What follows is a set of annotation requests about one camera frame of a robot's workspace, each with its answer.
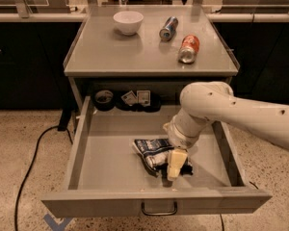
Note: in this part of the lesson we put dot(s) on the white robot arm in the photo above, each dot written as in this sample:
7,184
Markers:
202,103

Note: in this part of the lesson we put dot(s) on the white bowl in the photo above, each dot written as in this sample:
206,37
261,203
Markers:
128,22

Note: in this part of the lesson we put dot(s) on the dark cabinet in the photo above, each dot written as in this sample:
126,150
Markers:
32,58
262,51

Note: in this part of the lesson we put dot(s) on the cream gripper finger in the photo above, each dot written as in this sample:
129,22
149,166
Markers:
176,160

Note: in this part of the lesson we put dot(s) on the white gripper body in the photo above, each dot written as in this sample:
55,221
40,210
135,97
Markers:
180,138

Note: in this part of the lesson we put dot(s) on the blue soda can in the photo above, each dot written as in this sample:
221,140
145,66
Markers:
169,29

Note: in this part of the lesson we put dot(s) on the blue chip bag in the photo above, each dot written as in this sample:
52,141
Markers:
155,154

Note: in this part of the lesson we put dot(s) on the grey cabinet with counter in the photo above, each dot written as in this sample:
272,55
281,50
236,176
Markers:
99,50

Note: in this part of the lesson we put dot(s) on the red soda can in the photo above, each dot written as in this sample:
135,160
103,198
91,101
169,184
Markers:
189,48

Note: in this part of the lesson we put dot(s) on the dark cabinet left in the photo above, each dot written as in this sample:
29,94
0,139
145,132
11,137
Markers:
32,58

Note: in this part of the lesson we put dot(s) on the black tape roll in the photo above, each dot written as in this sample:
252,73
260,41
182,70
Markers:
104,100

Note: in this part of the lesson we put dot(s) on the grey open drawer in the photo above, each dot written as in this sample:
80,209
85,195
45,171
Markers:
105,176

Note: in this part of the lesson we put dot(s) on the dark cabinet right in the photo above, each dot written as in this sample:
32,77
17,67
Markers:
262,51

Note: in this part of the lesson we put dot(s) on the blue floor tape marker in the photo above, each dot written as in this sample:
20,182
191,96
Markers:
54,225

